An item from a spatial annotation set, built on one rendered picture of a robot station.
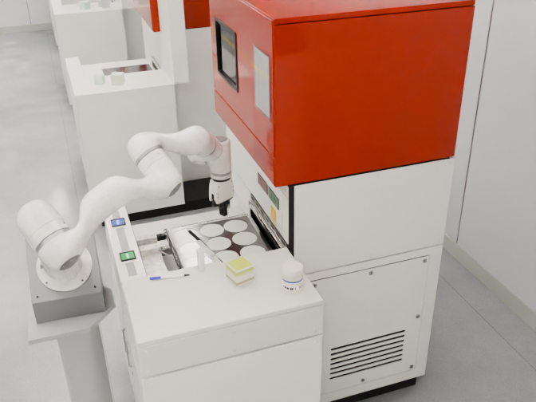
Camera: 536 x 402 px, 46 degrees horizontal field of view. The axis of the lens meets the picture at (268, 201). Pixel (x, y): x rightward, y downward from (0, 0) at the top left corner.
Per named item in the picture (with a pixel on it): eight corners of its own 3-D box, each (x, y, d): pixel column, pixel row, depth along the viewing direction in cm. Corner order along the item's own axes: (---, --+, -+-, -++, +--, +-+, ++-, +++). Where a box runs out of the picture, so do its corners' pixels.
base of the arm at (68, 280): (37, 293, 222) (27, 282, 205) (36, 242, 228) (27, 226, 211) (92, 289, 226) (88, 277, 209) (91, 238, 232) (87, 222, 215)
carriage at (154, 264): (155, 243, 265) (155, 238, 263) (174, 293, 235) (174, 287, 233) (136, 247, 263) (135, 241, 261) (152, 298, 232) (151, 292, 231)
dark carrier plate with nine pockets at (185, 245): (246, 216, 275) (246, 215, 274) (273, 258, 246) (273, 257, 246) (167, 231, 265) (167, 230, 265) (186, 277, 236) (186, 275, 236)
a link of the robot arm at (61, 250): (28, 240, 198) (57, 281, 196) (18, 230, 187) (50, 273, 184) (159, 151, 213) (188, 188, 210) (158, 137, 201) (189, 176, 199)
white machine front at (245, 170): (234, 186, 315) (230, 110, 296) (293, 277, 248) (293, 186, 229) (227, 187, 315) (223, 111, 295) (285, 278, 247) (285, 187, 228)
